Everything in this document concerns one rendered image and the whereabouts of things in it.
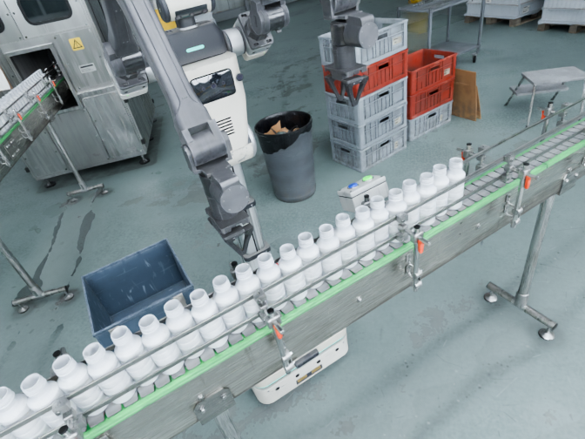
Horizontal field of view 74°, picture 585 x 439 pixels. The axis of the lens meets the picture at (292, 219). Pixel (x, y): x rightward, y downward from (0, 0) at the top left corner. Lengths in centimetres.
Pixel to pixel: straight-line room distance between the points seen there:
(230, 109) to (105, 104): 316
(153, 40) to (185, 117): 14
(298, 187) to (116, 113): 219
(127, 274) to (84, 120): 315
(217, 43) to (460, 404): 177
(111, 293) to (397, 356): 137
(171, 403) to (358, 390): 117
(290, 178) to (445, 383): 182
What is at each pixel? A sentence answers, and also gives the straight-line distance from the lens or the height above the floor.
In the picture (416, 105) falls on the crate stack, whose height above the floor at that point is 34.
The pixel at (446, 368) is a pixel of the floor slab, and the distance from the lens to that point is 213.
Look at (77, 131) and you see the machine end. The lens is 463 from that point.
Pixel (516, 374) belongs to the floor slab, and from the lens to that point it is 218.
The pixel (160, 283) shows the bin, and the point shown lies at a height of 77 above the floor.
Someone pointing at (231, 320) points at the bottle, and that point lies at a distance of 98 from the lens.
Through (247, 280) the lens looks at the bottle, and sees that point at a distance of 94.
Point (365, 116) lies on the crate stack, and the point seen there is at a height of 50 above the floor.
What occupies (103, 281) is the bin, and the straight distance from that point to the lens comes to 157.
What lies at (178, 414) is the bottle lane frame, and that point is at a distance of 110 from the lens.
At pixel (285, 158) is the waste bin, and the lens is 299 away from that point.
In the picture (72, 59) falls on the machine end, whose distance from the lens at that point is 442.
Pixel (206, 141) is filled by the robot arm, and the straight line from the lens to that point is 74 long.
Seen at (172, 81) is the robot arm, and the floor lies 160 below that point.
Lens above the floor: 178
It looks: 36 degrees down
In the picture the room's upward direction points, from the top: 12 degrees counter-clockwise
